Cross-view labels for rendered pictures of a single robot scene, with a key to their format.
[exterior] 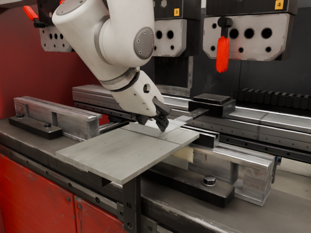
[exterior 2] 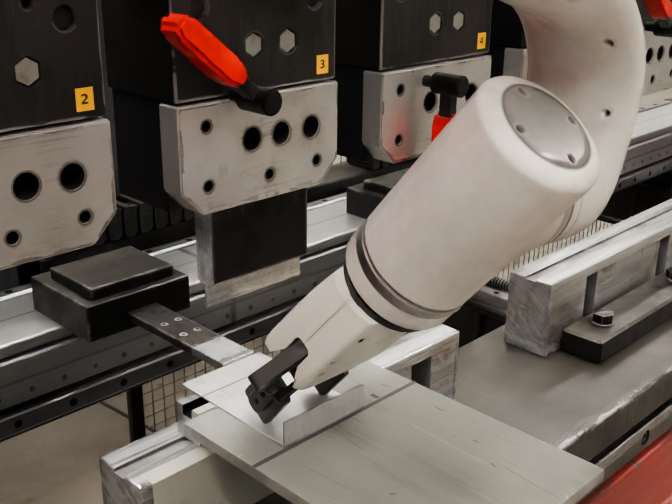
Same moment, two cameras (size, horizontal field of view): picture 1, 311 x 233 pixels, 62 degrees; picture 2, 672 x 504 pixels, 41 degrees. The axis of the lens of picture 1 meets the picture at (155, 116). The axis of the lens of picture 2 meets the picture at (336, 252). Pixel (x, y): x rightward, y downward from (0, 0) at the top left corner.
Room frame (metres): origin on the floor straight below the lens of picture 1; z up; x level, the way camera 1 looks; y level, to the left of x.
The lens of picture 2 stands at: (0.48, 0.63, 1.37)
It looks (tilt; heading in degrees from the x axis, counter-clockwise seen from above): 21 degrees down; 278
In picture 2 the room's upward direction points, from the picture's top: 1 degrees clockwise
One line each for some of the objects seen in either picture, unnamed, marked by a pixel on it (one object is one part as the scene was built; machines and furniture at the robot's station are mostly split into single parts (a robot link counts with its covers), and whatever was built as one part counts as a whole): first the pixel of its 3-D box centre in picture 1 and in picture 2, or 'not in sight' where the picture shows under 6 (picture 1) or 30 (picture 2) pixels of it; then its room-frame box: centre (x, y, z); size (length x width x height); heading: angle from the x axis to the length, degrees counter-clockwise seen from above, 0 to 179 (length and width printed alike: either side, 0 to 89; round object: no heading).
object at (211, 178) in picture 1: (209, 180); not in sight; (0.50, -0.12, 0.91); 0.03 x 0.03 x 0.02
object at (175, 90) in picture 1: (172, 75); (253, 236); (0.63, -0.04, 1.13); 0.10 x 0.02 x 0.10; 53
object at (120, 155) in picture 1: (133, 144); (385, 450); (0.52, 0.05, 1.00); 0.26 x 0.18 x 0.01; 143
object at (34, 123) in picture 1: (34, 125); not in sight; (0.95, 0.47, 0.89); 0.30 x 0.05 x 0.03; 53
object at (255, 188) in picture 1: (189, 156); (303, 430); (0.60, -0.09, 0.92); 0.39 x 0.06 x 0.10; 53
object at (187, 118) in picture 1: (201, 108); (152, 308); (0.76, -0.14, 1.01); 0.26 x 0.12 x 0.05; 143
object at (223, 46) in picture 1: (224, 45); (441, 130); (0.49, -0.13, 1.20); 0.04 x 0.02 x 0.10; 143
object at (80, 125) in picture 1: (53, 116); not in sight; (0.96, 0.40, 0.92); 0.50 x 0.06 x 0.10; 53
